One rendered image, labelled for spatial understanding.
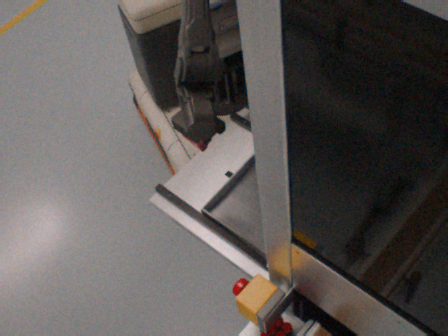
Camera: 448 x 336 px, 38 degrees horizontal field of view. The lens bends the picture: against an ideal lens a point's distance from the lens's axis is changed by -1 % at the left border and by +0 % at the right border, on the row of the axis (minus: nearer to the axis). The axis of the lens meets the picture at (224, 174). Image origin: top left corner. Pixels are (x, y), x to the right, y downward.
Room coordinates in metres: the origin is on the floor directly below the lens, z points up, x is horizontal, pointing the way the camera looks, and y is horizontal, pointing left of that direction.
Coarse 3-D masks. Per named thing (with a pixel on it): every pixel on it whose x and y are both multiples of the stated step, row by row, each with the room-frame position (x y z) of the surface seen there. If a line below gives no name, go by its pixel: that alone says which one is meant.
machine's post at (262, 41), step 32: (256, 0) 0.56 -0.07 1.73; (256, 32) 0.56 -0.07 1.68; (256, 64) 0.56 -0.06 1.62; (256, 96) 0.57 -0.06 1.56; (256, 128) 0.57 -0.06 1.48; (288, 128) 0.54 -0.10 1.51; (256, 160) 0.58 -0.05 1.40; (288, 160) 0.54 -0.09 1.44; (288, 192) 0.54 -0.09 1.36; (288, 224) 0.54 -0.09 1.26; (288, 256) 0.54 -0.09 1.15; (288, 288) 0.54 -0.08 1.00
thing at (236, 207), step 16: (240, 176) 0.91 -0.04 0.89; (256, 176) 0.91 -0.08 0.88; (224, 192) 0.87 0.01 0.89; (240, 192) 0.87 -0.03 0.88; (256, 192) 0.86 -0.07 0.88; (208, 208) 0.83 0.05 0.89; (224, 208) 0.83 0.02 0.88; (240, 208) 0.82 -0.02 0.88; (256, 208) 0.82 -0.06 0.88; (224, 224) 0.77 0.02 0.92; (240, 224) 0.78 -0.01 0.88; (256, 224) 0.77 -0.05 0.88; (240, 240) 0.73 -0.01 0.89; (256, 240) 0.73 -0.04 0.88
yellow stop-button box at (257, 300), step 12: (252, 288) 0.54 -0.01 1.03; (264, 288) 0.54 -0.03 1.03; (276, 288) 0.53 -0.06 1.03; (240, 300) 0.52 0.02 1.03; (252, 300) 0.52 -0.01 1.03; (264, 300) 0.51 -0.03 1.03; (276, 300) 0.51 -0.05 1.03; (240, 312) 0.52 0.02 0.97; (252, 312) 0.50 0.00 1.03; (264, 312) 0.49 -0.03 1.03
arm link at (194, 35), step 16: (192, 0) 0.96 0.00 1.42; (208, 0) 0.96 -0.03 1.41; (192, 16) 0.93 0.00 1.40; (208, 16) 0.93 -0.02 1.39; (192, 32) 0.91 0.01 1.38; (208, 32) 0.91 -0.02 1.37; (192, 48) 0.90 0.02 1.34; (208, 48) 0.90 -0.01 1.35; (192, 64) 0.86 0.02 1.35; (208, 64) 0.86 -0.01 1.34; (192, 80) 0.85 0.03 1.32; (208, 80) 0.85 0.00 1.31
